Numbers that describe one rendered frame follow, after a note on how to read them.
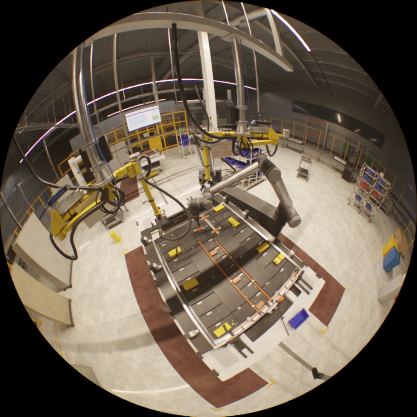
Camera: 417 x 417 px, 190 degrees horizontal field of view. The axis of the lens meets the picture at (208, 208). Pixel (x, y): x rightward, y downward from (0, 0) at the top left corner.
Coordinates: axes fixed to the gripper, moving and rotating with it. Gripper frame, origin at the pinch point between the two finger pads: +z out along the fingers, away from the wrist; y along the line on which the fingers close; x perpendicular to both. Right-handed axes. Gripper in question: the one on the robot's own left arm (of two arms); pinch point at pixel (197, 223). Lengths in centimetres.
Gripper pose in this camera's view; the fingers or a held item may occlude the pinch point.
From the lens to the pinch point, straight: 161.6
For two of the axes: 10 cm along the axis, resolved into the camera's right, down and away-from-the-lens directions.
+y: -3.4, -6.1, 7.2
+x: -9.4, 2.9, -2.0
